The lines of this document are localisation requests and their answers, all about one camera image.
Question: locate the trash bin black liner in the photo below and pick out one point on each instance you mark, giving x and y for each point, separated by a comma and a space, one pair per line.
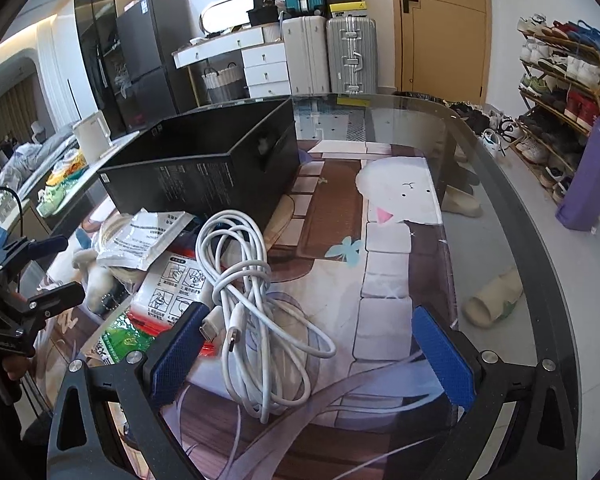
420, 96

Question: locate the white vanity desk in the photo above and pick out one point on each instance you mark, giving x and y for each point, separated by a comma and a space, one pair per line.
215, 47

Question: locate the white suitcase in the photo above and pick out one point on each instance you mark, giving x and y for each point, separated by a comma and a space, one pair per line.
305, 55

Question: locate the shoe rack with shoes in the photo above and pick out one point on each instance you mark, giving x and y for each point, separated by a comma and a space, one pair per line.
560, 85

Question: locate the silver suitcase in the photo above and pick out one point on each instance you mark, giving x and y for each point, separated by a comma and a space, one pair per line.
350, 55

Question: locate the bed with grey bedding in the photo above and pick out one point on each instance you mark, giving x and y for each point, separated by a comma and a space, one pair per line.
35, 152

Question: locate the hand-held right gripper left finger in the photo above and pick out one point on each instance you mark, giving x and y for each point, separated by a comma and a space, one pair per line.
175, 355

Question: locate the printed table mat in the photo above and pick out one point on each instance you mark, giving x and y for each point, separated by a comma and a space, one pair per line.
330, 220

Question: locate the pile of snack packets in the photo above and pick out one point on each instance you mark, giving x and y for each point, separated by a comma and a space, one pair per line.
62, 180

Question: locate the white electric kettle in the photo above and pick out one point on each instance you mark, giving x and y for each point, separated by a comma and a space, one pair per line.
92, 135

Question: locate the white low cabinet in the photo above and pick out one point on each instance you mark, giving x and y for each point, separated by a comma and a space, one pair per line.
120, 142

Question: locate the person's left hand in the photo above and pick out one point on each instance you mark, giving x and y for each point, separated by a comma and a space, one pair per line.
12, 367

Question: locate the white drawer cabinet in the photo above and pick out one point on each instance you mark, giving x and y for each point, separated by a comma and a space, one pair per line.
265, 72

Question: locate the black refrigerator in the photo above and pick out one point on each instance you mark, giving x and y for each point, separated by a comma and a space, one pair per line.
155, 50

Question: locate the red and white packet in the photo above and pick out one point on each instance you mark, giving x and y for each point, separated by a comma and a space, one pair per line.
175, 280

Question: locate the dark glass wardrobe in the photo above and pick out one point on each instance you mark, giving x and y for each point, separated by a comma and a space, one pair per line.
97, 50

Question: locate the wooden door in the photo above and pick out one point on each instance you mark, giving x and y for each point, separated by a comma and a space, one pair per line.
445, 25

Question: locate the green packet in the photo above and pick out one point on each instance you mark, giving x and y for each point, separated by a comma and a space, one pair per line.
122, 340

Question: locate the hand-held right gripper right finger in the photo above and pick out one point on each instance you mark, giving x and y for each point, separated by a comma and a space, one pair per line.
442, 355

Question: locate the oval mirror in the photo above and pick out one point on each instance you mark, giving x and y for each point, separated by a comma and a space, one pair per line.
225, 12

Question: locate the group of shoes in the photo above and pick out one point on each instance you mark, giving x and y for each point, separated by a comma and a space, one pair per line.
485, 122

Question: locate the black bag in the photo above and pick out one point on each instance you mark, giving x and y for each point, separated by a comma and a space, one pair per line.
262, 5

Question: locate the white medicine packet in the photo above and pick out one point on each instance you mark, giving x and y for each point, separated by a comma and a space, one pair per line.
140, 240

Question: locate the brown curtains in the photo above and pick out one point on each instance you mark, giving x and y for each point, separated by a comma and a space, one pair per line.
10, 110

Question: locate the woven laundry basket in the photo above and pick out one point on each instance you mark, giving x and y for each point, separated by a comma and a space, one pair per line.
222, 85

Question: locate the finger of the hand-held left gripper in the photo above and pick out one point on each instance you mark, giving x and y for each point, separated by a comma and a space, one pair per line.
60, 296
45, 249

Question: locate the black cardboard box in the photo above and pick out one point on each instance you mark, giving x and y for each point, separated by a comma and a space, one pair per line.
190, 170

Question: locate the purple yoga mat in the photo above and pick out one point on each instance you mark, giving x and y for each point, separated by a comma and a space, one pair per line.
585, 175

